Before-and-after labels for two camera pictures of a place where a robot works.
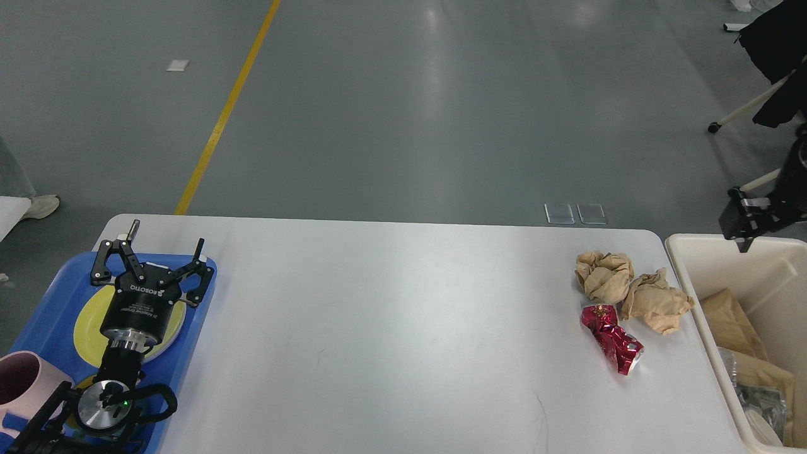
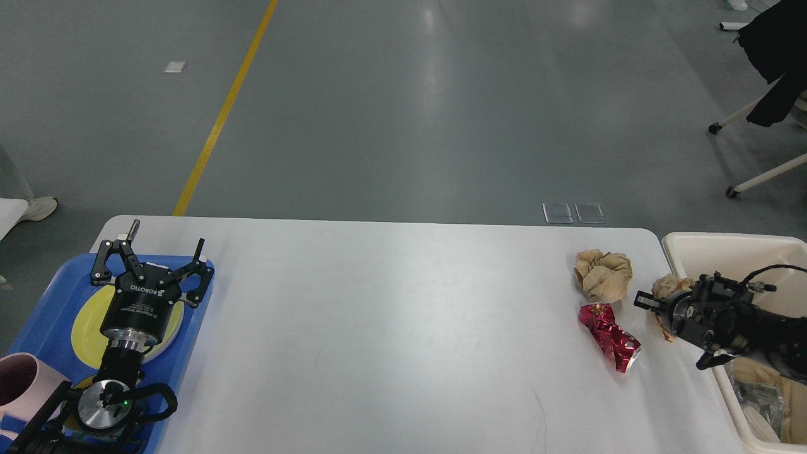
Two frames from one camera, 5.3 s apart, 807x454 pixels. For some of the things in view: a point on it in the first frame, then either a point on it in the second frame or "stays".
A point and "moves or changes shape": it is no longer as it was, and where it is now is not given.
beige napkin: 662,306 moves or changes shape
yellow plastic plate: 89,340 stays
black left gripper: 139,309 stays
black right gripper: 742,219 → 690,317
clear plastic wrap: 768,401 stays
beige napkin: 604,277 stays
